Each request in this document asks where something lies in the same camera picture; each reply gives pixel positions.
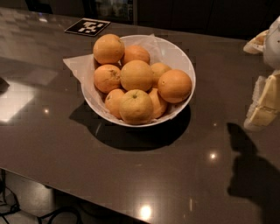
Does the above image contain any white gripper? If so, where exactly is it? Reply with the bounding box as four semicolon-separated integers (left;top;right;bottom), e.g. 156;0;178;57
243;16;280;131

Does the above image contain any partly hidden back orange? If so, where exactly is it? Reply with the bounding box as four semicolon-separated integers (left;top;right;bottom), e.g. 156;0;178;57
150;62;171;88

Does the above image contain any front right hidden orange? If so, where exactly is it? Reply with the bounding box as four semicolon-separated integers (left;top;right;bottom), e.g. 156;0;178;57
149;88;168;119

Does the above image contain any white bowl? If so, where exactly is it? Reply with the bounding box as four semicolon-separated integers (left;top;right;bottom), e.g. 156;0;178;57
80;34;196;128

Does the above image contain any front yellowish orange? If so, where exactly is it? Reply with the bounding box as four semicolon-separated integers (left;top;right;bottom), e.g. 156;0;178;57
119;89;153;125

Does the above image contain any small front left orange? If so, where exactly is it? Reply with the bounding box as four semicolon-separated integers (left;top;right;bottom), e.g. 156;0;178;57
105;88;125;119

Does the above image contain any black white marker tag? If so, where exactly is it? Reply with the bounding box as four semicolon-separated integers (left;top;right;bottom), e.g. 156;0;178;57
65;18;110;37

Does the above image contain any white paper liner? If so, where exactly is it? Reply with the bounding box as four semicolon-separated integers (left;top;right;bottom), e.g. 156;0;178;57
63;34;189;127

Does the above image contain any black floor cable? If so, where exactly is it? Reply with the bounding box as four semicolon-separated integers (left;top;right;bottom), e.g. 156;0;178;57
0;169;84;224

